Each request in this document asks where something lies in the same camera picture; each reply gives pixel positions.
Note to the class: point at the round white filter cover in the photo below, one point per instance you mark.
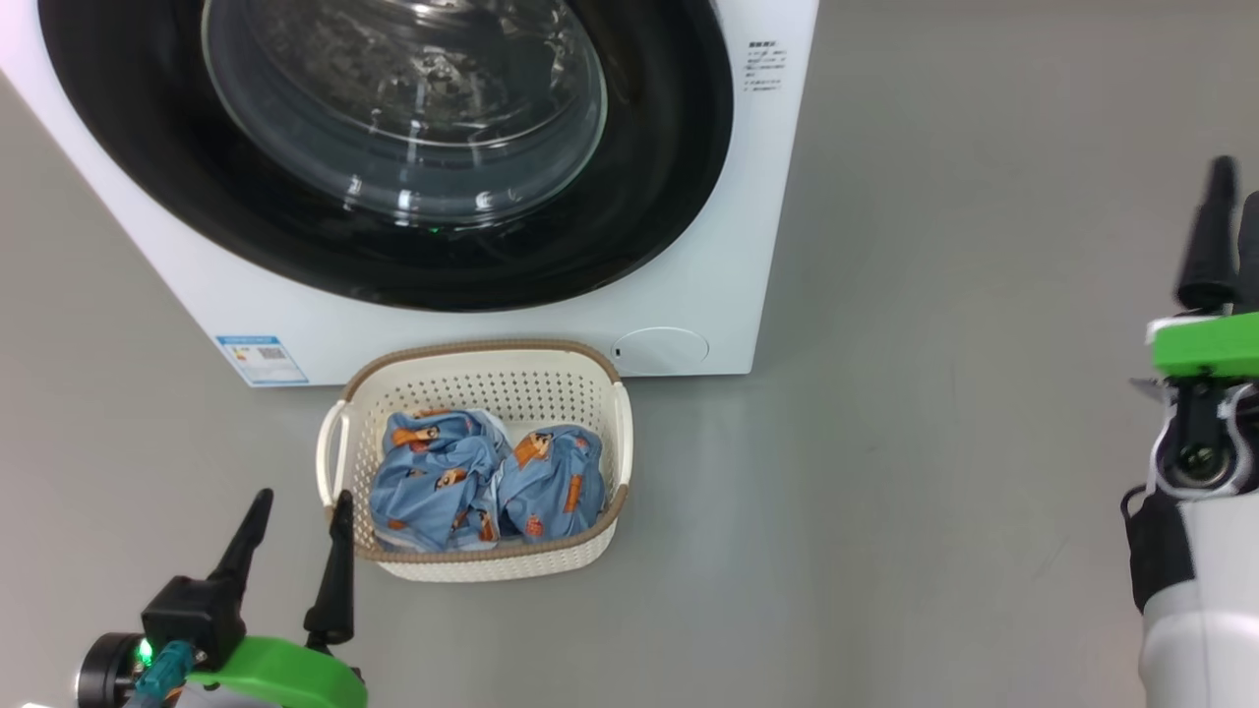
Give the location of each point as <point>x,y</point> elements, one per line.
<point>664,351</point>

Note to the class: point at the teal left camera connector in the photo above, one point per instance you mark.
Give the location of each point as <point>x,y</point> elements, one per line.
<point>165,678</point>

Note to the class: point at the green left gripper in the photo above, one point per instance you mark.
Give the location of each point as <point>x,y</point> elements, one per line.
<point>285,678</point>

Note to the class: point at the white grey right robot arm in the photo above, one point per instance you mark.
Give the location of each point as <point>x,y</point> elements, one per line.
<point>1205,639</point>

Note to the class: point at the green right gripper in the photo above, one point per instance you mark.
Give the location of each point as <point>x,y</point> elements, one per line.
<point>1210,349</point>

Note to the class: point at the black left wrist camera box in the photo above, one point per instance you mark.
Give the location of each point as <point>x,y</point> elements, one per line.
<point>192,615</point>

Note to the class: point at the cream perforated laundry basket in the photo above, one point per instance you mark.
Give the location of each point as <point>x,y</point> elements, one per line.
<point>492,379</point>

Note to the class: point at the blue cartoon print garment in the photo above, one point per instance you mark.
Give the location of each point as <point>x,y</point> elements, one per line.
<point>551,487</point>
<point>433,482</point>

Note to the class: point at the black cylindrical left wrist motor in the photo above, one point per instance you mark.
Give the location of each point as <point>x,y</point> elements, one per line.
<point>103,674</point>

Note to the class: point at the blue energy label sticker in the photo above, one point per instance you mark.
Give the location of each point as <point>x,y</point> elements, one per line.
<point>261,361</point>

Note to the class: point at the white front-load washing machine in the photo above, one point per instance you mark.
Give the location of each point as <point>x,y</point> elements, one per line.
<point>757,216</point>

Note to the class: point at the printed warning text label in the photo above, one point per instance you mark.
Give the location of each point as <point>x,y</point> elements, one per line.
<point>764,67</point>

